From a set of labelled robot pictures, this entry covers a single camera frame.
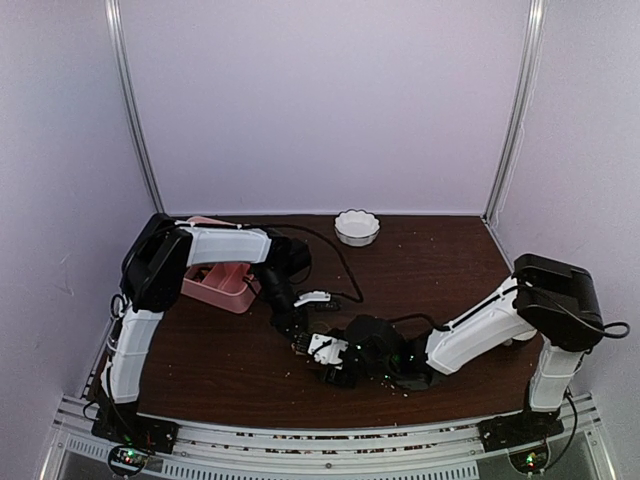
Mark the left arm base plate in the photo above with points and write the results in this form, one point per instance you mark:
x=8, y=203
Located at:
x=122, y=424

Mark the right aluminium corner post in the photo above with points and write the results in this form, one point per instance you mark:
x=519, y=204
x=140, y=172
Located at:
x=522, y=96

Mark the aluminium front table rail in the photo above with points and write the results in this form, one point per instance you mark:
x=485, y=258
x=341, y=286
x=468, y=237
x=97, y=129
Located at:
x=445, y=450

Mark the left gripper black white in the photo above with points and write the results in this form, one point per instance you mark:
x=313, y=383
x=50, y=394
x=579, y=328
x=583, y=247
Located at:
x=290, y=321

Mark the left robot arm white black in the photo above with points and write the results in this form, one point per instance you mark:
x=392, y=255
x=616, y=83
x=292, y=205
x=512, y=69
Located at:
x=152, y=279

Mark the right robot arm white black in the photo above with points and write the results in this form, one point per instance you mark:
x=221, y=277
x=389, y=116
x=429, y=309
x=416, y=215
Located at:
x=542, y=297

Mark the left aluminium corner post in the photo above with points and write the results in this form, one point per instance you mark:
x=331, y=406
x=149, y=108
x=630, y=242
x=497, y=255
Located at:
x=117, y=36

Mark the striped beige brown sock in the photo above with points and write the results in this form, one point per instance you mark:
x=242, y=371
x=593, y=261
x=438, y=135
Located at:
x=320, y=327

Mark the white scalloped ceramic bowl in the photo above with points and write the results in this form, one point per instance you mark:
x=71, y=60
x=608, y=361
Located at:
x=356, y=228

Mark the white cup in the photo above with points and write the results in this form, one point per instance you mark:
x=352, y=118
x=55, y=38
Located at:
x=520, y=339

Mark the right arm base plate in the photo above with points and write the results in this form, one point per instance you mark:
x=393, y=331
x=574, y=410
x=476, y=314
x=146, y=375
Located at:
x=509, y=431

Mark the pink divided organizer tray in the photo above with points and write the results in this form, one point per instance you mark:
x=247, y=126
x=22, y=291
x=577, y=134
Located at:
x=218, y=264

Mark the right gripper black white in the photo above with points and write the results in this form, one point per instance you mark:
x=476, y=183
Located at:
x=336, y=379

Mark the aluminium corner post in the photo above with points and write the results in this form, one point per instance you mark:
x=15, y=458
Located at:
x=117, y=36
x=522, y=96

